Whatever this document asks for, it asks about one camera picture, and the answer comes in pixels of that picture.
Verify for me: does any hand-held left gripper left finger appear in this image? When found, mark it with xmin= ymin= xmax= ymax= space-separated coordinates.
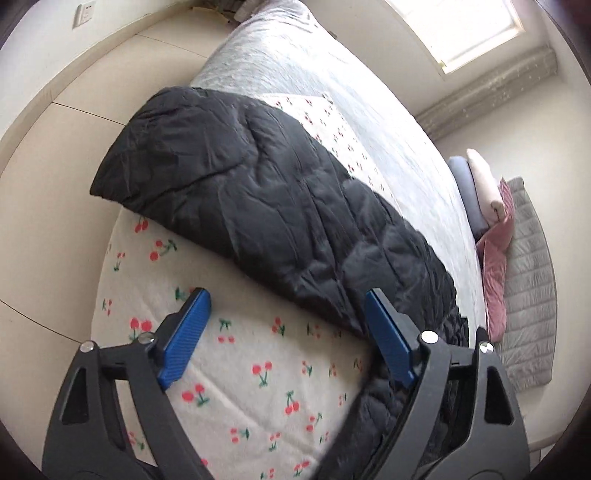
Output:
xmin=42 ymin=287 xmax=217 ymax=480

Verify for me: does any cherry print bed sheet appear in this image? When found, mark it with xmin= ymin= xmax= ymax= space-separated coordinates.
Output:
xmin=91 ymin=90 xmax=402 ymax=480

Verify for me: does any cream pillow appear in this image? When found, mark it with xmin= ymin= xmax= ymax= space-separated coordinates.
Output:
xmin=465 ymin=148 xmax=505 ymax=226

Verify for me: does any window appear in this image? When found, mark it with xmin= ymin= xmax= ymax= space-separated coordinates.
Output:
xmin=384 ymin=0 xmax=527 ymax=75

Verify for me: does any blue-grey pillow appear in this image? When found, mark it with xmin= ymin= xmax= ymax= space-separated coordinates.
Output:
xmin=447 ymin=156 xmax=489 ymax=238

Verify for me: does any black puffer jacket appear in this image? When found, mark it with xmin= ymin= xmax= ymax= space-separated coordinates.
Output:
xmin=90 ymin=86 xmax=471 ymax=472

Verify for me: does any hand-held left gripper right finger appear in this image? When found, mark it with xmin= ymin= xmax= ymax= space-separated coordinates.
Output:
xmin=320 ymin=288 xmax=532 ymax=480

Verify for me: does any grey quilted blanket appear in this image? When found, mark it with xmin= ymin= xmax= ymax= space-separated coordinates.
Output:
xmin=190 ymin=0 xmax=488 ymax=329

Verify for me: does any grey quilted headboard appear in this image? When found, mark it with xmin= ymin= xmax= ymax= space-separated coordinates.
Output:
xmin=496 ymin=176 xmax=557 ymax=393

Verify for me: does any white wall socket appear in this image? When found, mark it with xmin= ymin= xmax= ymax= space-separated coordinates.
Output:
xmin=74 ymin=2 xmax=97 ymax=27

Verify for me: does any pink velvet pillow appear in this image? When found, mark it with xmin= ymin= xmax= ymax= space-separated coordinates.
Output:
xmin=475 ymin=178 xmax=516 ymax=343

